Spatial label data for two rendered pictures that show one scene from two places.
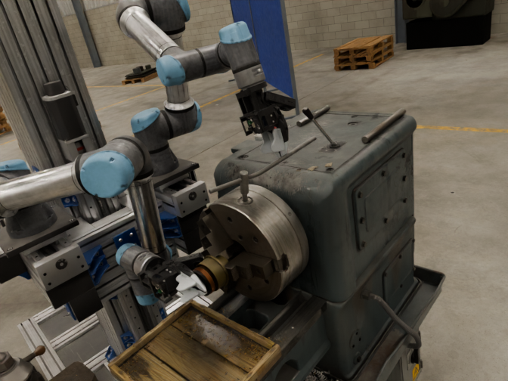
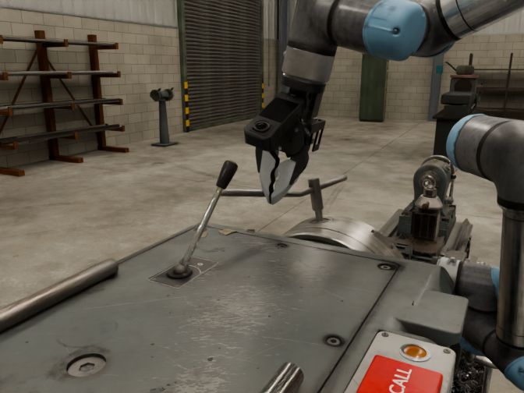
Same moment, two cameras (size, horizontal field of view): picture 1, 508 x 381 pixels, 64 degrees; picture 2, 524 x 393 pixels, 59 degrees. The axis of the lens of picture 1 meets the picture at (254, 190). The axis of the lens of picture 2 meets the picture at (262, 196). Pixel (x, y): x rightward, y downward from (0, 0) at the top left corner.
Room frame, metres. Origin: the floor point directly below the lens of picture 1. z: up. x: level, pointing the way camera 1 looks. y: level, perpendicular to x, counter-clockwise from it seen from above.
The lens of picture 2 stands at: (1.75, -0.34, 1.52)
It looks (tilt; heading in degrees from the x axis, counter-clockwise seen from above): 16 degrees down; 163
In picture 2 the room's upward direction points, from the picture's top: straight up
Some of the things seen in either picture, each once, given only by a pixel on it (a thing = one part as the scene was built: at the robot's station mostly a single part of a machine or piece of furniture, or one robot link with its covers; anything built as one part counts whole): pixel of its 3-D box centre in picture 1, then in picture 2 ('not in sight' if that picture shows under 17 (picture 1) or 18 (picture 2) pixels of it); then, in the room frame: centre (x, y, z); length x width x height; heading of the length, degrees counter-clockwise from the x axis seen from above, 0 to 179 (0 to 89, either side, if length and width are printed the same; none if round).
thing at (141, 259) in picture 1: (149, 265); (446, 274); (0.98, 0.33, 1.09); 0.08 x 0.05 x 0.08; 132
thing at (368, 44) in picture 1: (363, 52); not in sight; (8.76, -2.83, 0.22); 1.25 x 0.86 x 0.44; 139
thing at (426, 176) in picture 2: not in sight; (430, 193); (0.16, 0.91, 1.01); 0.30 x 0.20 x 0.29; 134
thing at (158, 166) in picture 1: (156, 157); not in sight; (1.54, 0.35, 1.21); 0.15 x 0.15 x 0.10
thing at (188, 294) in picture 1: (190, 294); not in sight; (0.84, 0.21, 1.07); 0.09 x 0.06 x 0.03; 42
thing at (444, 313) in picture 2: (247, 148); (427, 317); (1.35, -0.01, 1.24); 0.09 x 0.08 x 0.03; 134
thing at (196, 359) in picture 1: (193, 360); not in sight; (0.80, 0.24, 0.89); 0.36 x 0.30 x 0.04; 44
